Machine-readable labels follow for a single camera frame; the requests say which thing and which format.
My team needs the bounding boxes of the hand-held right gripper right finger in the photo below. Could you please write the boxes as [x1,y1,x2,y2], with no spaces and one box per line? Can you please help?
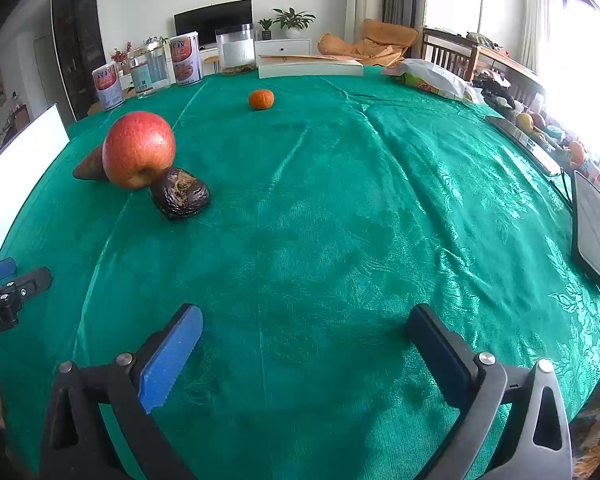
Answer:
[406,303,573,480]

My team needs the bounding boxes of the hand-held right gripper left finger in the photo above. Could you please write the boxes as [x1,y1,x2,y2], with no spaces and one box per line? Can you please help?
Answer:
[40,302,204,480]

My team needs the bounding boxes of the reddish-brown sweet potato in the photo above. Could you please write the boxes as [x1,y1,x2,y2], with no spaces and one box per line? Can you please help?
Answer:
[72,145,107,182]

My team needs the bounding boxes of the dark wrinkled fruit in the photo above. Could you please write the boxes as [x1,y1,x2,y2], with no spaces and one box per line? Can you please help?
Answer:
[150,167,211,221]

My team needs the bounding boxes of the red apple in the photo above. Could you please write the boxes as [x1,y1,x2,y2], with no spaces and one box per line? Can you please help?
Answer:
[102,111,176,190]

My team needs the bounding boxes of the orange mandarin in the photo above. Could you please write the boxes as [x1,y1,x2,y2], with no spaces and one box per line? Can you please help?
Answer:
[248,89,275,111]

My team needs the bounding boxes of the white foam board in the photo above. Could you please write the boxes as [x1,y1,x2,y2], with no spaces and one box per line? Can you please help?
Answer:
[0,104,71,268]

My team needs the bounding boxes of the black tablet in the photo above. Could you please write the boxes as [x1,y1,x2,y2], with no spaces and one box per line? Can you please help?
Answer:
[571,170,600,288]

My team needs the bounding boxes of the blue-white tin can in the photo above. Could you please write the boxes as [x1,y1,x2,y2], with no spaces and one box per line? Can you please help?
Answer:
[92,62,126,112]

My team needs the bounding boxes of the clear jar with blue label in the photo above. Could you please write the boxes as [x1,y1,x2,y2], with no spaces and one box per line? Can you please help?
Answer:
[129,47,173,99]

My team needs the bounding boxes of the dark tall cabinet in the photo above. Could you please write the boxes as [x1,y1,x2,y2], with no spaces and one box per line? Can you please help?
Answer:
[51,0,106,123]

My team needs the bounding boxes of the red-label tin can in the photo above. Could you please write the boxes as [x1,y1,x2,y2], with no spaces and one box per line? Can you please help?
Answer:
[169,31,204,87]

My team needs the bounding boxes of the printed plastic bag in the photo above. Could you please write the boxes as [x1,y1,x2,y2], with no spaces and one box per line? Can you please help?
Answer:
[392,58,473,101]

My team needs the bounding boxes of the wooden chair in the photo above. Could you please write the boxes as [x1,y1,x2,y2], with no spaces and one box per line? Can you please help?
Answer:
[421,27,546,101]

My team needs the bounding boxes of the clear jar with white contents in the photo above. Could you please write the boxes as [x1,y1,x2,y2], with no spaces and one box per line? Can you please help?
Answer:
[215,24,257,76]

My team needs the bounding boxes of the flat white box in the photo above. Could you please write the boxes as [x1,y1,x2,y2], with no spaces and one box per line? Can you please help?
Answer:
[257,54,365,80]

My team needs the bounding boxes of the black television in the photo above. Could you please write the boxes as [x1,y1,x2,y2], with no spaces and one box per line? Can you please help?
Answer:
[174,0,253,46]

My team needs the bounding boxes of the orange beanbag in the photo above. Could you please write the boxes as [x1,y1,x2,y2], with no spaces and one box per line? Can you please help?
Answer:
[317,19,421,68]

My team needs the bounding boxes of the white television cabinet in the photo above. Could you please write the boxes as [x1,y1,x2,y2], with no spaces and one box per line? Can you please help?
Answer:
[200,37,312,75]

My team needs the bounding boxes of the white window curtain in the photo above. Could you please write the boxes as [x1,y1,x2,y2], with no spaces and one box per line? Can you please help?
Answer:
[517,0,563,73]

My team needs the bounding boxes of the large potted green plant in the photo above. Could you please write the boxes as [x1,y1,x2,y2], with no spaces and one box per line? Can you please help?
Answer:
[272,7,317,38]

